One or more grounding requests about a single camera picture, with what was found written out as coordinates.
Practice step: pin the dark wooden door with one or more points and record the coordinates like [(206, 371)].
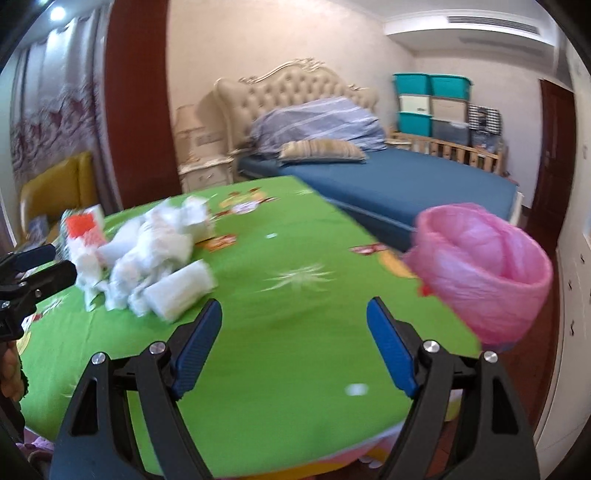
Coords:
[(557, 165)]

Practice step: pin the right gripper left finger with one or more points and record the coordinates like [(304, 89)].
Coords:
[(96, 439)]

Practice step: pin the wooden crib rail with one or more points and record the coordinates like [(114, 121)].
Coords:
[(475, 157)]

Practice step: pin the dark wood door frame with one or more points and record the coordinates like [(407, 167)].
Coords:
[(136, 103)]

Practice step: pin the teal storage box upper right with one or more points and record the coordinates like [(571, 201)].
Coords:
[(451, 86)]

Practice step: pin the white storage box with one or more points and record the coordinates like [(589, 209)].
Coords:
[(420, 104)]

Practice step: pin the teal storage box upper left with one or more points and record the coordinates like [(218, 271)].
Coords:
[(412, 83)]

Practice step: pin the beige tufted headboard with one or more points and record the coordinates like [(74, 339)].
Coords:
[(292, 83)]

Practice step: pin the grey clear storage box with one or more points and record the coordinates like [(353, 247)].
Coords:
[(452, 132)]

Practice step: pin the teal storage box lower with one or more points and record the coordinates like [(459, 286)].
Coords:
[(415, 123)]

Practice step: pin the white nightstand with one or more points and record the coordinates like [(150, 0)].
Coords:
[(206, 172)]

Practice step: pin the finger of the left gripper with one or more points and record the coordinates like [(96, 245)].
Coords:
[(26, 260), (48, 282)]

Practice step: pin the houndstooth bag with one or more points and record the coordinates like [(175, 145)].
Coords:
[(484, 119)]

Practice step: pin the white tissue pile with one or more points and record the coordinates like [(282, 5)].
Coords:
[(145, 249)]

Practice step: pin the person's left hand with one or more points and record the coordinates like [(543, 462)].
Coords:
[(12, 379)]

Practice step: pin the white wall cabinet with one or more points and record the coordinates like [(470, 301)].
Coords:
[(567, 409)]

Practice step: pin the striped pillow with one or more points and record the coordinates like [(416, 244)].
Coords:
[(321, 151)]

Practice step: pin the table lamp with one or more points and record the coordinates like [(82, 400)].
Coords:
[(187, 130)]

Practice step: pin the lavender folded duvet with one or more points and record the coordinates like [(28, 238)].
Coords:
[(336, 118)]

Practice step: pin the pink lined trash bin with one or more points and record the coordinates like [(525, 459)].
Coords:
[(492, 274)]

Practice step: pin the orange white foam net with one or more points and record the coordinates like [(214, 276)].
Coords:
[(81, 230)]

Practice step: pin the white foam sheet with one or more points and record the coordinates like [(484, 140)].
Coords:
[(171, 296)]

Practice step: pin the green cartoon tablecloth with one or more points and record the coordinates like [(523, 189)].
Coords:
[(295, 385)]

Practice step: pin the beige storage box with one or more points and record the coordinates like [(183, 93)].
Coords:
[(449, 109)]

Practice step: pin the blue mattress bed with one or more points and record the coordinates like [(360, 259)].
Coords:
[(392, 187)]

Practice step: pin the yellow leather armchair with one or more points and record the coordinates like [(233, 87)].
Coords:
[(67, 185)]

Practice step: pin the teal storage box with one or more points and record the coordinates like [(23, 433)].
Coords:
[(415, 123), (412, 83), (451, 86)]

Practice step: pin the lace curtain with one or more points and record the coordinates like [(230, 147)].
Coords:
[(57, 103)]

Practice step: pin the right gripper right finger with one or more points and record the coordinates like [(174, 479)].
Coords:
[(493, 438)]

